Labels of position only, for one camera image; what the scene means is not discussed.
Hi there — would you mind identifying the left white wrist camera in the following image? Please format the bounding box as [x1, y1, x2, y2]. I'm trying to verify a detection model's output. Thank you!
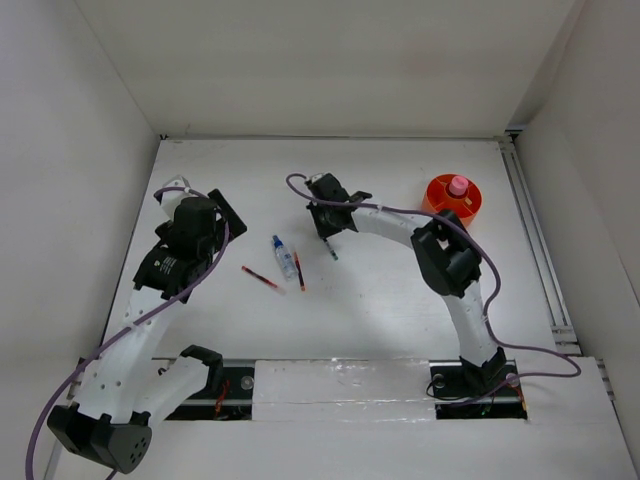
[154, 175, 191, 220]

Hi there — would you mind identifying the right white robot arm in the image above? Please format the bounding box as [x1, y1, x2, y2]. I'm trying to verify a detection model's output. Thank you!
[305, 173, 506, 397]

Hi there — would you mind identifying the purple cable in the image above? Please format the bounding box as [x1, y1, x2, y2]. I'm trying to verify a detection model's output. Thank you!
[284, 173, 584, 409]
[24, 187, 231, 480]

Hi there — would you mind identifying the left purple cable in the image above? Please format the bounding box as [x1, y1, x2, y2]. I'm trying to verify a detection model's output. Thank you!
[24, 187, 231, 480]

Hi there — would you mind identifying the right side aluminium rail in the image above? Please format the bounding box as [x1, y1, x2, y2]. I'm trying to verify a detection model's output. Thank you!
[495, 130, 583, 357]

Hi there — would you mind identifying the green pen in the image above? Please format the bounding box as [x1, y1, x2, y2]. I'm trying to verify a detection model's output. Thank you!
[322, 238, 339, 261]

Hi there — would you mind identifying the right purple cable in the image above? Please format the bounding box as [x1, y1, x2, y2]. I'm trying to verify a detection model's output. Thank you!
[284, 173, 584, 409]

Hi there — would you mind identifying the blue capped spray bottle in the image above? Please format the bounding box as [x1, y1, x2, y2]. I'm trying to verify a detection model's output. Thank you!
[272, 235, 298, 281]

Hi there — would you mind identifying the black metal base rail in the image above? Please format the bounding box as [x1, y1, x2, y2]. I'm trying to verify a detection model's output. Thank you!
[67, 355, 530, 422]

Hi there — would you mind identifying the pink capped clear tube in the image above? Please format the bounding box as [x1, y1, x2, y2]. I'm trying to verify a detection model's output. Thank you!
[448, 175, 469, 198]

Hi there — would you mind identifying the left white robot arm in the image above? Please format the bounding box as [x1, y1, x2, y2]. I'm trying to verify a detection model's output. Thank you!
[44, 183, 247, 474]

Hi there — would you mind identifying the dark red pen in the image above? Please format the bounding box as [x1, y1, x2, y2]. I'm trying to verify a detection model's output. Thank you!
[241, 265, 286, 295]

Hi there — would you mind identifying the orange red pen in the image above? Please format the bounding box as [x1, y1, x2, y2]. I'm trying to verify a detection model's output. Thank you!
[293, 250, 306, 292]

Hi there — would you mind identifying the orange round organizer container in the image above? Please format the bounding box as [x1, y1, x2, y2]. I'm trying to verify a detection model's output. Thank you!
[421, 174, 483, 227]

